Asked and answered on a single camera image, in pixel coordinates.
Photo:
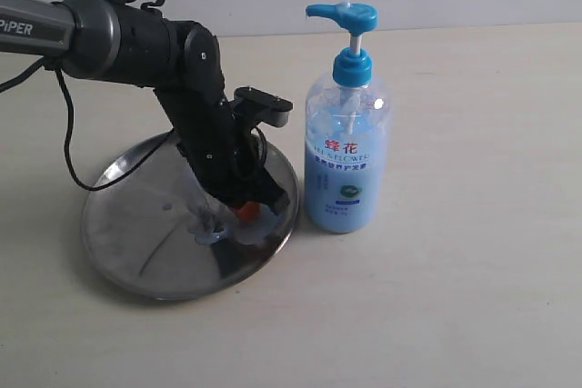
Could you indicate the blue soap smear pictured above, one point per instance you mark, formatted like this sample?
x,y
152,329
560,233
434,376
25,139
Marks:
x,y
206,221

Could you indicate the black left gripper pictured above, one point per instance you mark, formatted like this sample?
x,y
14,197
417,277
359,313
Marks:
x,y
228,161

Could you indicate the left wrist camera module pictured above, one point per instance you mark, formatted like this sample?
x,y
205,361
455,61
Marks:
x,y
252,107

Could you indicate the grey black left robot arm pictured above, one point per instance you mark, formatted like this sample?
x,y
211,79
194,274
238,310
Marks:
x,y
112,41

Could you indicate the blue pump lotion bottle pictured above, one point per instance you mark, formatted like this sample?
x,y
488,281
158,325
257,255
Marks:
x,y
347,128

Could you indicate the round stainless steel plate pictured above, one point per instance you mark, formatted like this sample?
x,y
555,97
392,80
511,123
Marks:
x,y
124,225

